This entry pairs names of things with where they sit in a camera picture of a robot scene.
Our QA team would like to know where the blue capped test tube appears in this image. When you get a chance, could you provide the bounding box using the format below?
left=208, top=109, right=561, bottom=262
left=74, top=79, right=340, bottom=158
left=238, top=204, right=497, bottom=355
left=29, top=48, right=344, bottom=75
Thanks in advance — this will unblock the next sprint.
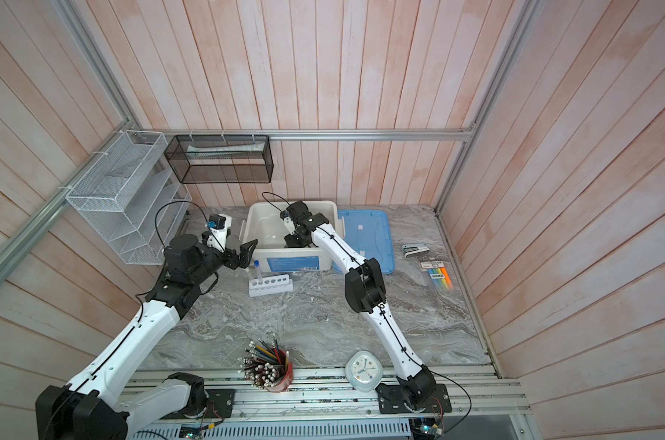
left=255, top=260, right=263, bottom=284

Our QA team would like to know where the white test tube rack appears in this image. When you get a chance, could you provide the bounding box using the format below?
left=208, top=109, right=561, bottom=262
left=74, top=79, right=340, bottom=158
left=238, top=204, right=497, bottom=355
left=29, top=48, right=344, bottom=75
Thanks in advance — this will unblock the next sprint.
left=248, top=274, right=293, bottom=298

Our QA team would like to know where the blue plastic bin lid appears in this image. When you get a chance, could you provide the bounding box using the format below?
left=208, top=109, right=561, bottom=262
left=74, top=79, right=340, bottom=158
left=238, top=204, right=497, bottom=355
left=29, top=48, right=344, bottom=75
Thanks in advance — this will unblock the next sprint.
left=337, top=210, right=396, bottom=275

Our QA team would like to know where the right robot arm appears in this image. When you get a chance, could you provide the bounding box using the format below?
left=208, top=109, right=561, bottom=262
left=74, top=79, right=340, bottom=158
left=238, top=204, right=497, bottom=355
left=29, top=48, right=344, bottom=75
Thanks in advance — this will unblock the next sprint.
left=280, top=201, right=437, bottom=411

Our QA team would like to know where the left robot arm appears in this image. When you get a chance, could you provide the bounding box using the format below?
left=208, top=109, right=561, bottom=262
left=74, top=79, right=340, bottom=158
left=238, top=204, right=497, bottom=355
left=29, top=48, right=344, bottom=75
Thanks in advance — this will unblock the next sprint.
left=35, top=234, right=258, bottom=439

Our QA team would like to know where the white plastic storage bin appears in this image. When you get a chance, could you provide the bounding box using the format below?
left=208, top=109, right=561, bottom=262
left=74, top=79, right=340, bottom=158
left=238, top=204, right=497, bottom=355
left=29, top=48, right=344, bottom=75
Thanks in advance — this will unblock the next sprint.
left=240, top=201, right=333, bottom=272

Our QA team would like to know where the grey stapler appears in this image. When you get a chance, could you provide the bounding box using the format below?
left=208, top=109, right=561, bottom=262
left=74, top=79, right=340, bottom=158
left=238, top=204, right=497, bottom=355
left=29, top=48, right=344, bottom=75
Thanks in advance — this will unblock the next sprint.
left=402, top=243, right=430, bottom=258

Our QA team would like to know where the red cup of pencils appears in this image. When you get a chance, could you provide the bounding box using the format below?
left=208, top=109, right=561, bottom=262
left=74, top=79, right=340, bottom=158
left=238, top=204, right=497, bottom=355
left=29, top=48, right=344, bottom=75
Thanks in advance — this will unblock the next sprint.
left=239, top=338, right=294, bottom=393

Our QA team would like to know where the pack of coloured markers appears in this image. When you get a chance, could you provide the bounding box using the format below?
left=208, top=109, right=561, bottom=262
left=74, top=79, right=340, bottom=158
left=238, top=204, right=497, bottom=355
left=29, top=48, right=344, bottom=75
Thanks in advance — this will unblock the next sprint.
left=420, top=260, right=453, bottom=292

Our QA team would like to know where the white alarm clock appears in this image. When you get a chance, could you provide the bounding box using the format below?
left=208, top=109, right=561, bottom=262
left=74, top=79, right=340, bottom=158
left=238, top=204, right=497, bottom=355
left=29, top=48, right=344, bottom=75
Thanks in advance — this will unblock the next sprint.
left=345, top=350, right=383, bottom=392

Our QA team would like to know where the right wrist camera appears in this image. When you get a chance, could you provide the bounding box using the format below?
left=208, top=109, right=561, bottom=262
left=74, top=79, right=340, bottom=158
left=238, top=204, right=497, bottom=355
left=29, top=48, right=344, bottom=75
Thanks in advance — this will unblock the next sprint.
left=280, top=210, right=296, bottom=234

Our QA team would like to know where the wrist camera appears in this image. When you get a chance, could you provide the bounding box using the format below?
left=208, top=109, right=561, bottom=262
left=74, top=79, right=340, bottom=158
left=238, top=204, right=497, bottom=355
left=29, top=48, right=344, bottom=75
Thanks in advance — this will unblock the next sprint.
left=203, top=214, right=233, bottom=252
left=280, top=210, right=296, bottom=234

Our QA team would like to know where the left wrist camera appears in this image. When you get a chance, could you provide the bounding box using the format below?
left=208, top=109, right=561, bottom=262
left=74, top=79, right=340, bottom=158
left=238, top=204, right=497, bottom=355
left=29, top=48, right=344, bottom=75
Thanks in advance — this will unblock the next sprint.
left=203, top=214, right=233, bottom=252

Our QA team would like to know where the black wire mesh basket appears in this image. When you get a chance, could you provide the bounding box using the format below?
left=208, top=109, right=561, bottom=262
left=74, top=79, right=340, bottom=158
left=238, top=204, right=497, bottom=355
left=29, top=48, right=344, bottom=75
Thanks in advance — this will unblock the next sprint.
left=165, top=134, right=275, bottom=184

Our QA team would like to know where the white wire mesh shelf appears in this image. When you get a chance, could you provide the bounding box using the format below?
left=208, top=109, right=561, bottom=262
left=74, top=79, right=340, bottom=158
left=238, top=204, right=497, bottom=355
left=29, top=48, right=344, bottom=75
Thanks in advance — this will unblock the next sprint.
left=66, top=131, right=192, bottom=266

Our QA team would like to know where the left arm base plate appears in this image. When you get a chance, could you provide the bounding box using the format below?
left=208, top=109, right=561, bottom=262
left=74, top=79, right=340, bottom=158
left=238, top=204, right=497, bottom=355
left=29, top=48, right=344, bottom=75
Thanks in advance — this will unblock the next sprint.
left=204, top=388, right=236, bottom=420

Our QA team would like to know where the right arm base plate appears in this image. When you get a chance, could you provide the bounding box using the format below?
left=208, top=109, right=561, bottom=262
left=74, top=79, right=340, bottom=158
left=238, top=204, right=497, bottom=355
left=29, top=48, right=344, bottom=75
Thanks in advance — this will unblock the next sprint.
left=376, top=383, right=453, bottom=414

